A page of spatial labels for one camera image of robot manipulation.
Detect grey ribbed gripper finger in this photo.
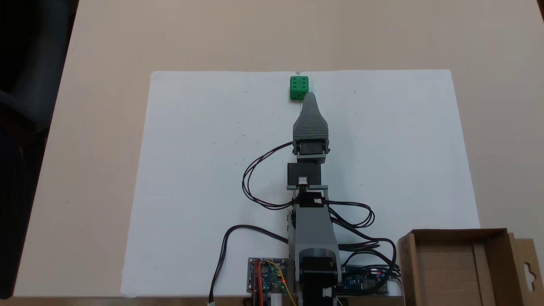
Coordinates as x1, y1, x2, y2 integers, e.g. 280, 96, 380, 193
292, 92, 331, 155

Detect green dice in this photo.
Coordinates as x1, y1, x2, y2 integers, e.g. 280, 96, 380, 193
290, 76, 309, 101

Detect white paper sheet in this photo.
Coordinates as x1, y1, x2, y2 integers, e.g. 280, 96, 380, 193
297, 69, 481, 297
120, 71, 301, 297

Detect blue circuit board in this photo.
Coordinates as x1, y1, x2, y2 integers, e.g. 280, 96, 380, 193
340, 265, 390, 295

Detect brown cardboard box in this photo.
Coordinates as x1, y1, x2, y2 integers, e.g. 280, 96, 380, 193
397, 228, 544, 306

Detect black gripper loop cable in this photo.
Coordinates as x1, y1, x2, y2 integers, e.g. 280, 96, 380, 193
242, 142, 299, 210

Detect black elbow loop cable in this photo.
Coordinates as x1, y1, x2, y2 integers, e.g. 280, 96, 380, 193
326, 200, 376, 229

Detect yellow wire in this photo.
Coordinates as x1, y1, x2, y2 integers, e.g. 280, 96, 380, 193
265, 260, 298, 306

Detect black cable bundle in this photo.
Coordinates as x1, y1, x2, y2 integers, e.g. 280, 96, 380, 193
331, 217, 402, 294

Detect thick black power cable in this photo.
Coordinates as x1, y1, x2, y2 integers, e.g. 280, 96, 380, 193
208, 225, 290, 305

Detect red wire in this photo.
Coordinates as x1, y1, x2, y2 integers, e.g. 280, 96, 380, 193
254, 261, 265, 306

